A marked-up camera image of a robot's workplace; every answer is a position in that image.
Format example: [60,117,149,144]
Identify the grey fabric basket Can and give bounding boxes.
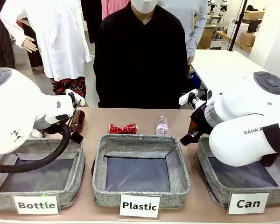
[195,135,280,209]

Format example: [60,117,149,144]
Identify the person in black shirt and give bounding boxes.
[93,0,195,110]

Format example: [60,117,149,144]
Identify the open cardboard box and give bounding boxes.
[239,32,258,48]

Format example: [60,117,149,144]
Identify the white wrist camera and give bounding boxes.
[178,88,208,110]
[65,89,85,106]

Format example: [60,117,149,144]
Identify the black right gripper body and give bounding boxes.
[189,104,213,139]

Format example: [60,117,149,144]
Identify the white face mask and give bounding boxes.
[130,0,160,14]

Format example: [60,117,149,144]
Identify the small white object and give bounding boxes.
[28,130,45,139]

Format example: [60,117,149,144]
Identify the white label Can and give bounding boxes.
[227,192,271,215]

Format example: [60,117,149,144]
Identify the clear plastic water bottle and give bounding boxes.
[155,115,170,136]

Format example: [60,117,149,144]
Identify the light blue shirt figure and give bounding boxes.
[157,0,209,59]

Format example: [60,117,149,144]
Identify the crushed red soda can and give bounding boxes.
[109,123,140,135]

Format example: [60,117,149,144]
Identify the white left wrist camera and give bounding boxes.
[65,89,85,106]

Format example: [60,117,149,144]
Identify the dark hanging garment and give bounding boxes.
[80,0,104,44]

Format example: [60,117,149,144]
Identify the pink garment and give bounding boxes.
[101,0,132,21]

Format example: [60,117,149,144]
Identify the dark clothed figure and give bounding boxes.
[0,0,16,70]

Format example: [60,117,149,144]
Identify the brown glass bottle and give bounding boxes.
[69,110,86,132]

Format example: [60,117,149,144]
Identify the white label Bottle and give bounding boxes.
[13,194,62,215]

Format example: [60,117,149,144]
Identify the tall cardboard box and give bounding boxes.
[196,26,215,50]

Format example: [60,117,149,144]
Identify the grey fabric basket Bottle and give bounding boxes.
[0,137,87,212]

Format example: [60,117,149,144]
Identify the grey fabric basket Plastic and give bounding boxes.
[91,133,191,210]

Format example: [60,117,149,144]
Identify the blue crate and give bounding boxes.
[188,64,203,91]

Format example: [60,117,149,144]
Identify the black stand pole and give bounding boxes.
[228,0,248,52]

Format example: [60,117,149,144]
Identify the white label Plastic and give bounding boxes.
[119,194,161,219]

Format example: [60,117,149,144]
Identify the mannequin hand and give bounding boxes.
[21,37,39,53]

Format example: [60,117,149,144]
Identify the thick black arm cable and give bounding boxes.
[0,123,71,174]

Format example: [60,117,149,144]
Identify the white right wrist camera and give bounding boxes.
[178,88,208,110]

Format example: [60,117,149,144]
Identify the red floral pants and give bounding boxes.
[49,77,87,99]

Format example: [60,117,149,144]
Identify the black strap on arm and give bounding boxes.
[263,124,280,155]

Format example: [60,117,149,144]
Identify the small cardboard box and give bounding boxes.
[243,10,265,21]

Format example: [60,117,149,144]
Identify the mannequin white shirt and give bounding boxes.
[0,0,94,83]

